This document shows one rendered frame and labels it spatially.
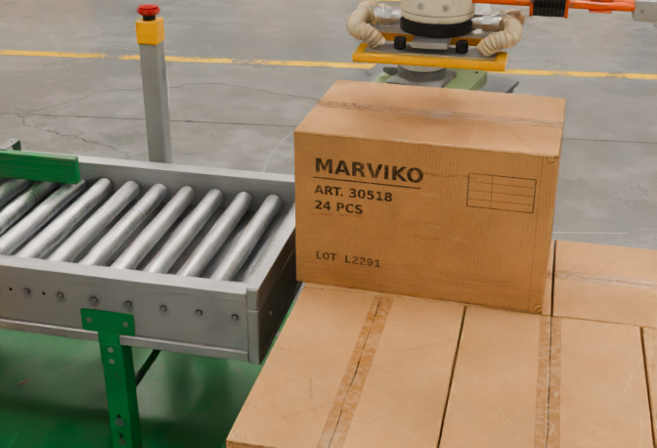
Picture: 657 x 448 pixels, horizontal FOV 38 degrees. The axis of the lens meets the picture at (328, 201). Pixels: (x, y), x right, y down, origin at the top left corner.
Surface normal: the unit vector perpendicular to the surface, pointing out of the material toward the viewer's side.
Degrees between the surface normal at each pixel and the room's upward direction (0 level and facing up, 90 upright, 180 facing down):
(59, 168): 90
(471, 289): 90
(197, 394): 0
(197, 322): 90
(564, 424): 0
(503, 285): 90
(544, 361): 0
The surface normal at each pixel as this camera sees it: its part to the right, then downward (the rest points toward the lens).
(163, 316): -0.22, 0.41
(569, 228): 0.00, -0.91
